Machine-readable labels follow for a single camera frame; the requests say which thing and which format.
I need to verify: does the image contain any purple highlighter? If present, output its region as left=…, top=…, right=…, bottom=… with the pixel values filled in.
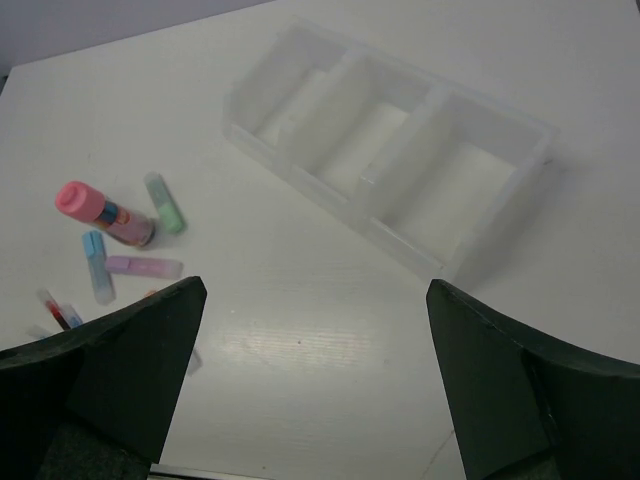
left=105, top=256, right=183, bottom=280

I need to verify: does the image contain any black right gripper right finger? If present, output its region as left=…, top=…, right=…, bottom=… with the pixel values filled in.
left=426, top=279, right=639, bottom=479

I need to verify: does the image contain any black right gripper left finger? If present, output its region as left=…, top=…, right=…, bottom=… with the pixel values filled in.
left=1, top=276, right=207, bottom=479

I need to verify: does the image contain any glue stick pink cap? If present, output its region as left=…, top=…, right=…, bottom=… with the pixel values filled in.
left=55, top=181, right=156, bottom=248

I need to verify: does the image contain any red ink pen refill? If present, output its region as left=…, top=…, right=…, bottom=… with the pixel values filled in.
left=36, top=289, right=83, bottom=331

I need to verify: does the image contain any green highlighter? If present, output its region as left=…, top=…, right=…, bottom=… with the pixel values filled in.
left=144, top=172, right=186, bottom=235

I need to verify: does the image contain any translucent three-compartment organizer box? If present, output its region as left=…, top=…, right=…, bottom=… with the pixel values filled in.
left=222, top=19, right=554, bottom=281

